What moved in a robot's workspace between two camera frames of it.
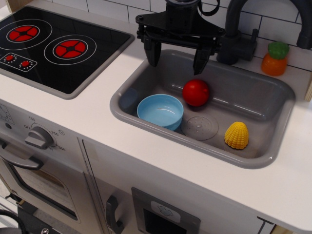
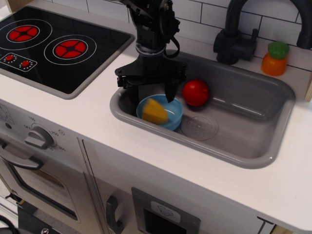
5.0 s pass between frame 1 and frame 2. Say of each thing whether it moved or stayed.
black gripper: moved
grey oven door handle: stayed
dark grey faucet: stayed
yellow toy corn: moved
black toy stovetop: stayed
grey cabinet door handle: stayed
